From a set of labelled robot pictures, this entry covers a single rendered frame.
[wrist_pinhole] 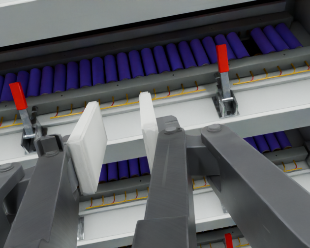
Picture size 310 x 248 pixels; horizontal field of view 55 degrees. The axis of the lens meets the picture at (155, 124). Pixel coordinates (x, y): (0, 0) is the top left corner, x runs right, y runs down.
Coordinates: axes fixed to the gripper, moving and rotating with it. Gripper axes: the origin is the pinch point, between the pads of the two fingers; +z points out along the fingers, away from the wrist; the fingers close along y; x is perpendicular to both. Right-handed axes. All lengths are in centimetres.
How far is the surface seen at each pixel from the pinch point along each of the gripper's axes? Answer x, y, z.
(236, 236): -40, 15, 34
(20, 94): -0.2, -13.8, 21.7
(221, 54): 0.2, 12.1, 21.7
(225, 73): -2.3, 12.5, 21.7
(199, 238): -39, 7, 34
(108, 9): 7.6, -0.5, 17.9
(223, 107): -6.3, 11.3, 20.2
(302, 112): -9.5, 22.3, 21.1
